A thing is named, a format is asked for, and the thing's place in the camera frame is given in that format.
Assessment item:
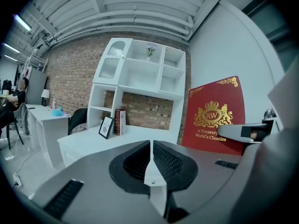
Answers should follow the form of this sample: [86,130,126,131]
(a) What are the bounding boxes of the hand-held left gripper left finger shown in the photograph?
[30,140,169,224]

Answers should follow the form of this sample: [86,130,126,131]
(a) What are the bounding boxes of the white power strip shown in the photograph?
[13,173,23,189]

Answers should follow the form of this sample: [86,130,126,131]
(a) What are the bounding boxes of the black folding chair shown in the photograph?
[7,101,25,150]

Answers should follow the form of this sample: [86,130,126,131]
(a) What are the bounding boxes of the grey metal cabinet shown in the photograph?
[25,68,49,105]

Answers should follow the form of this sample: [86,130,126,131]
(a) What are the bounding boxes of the white desk with hutch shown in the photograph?
[57,124,185,169]
[87,37,187,139]

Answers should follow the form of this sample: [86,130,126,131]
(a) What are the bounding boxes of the black picture frame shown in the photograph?
[98,116,115,140]

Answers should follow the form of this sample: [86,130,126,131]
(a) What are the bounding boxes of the dark red thick book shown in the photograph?
[114,109,122,135]

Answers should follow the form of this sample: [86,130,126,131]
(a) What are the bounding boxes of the white table lamp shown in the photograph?
[41,89,50,106]

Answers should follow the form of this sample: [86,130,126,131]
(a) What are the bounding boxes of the frosted glass cabinet door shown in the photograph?
[98,40,127,80]

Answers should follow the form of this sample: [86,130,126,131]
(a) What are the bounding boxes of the thin white cable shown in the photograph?
[14,148,42,175]

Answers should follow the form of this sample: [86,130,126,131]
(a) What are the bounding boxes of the red hardcover book gold emblem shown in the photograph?
[181,76,246,156]

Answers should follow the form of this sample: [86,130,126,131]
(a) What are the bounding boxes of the ceiling tube light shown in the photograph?
[1,42,21,55]
[14,14,32,32]

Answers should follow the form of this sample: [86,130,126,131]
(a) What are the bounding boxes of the white cover book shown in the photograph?
[120,110,128,136]

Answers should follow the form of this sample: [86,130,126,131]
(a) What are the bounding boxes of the teal tissue holder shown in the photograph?
[51,106,64,118]

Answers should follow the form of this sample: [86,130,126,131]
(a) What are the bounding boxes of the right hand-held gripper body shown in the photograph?
[229,57,299,224]

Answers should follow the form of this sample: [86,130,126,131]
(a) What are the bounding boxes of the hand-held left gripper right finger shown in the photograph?
[152,140,243,217]

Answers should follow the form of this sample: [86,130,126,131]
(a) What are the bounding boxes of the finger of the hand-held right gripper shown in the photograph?
[216,122,270,144]

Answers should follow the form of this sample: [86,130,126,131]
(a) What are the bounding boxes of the small white side desk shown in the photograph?
[24,104,72,168]

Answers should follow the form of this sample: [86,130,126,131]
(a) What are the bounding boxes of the purple flowers white vase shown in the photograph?
[145,43,157,62]

